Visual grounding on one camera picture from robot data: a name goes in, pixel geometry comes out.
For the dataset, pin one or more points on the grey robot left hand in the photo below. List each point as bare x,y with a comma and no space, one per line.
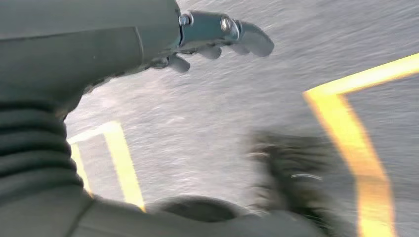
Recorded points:
82,49

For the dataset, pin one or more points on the yellow floor tape square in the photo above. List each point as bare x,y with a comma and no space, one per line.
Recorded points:
340,130
126,163

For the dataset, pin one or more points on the black robot lower body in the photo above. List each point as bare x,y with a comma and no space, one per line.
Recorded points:
294,173

